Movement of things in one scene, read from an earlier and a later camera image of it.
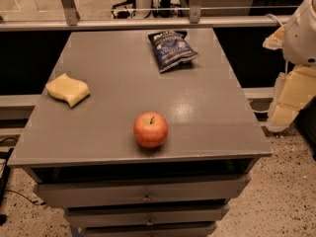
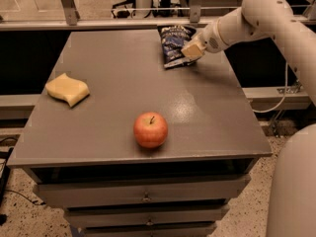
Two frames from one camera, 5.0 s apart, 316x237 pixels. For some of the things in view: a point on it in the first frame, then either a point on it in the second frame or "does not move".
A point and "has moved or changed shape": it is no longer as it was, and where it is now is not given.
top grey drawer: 57,194 does not move
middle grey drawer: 91,216 does not move
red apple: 150,129 does not move
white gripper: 302,39 → 209,39
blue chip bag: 171,48 has moved or changed shape
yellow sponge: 67,89 does not move
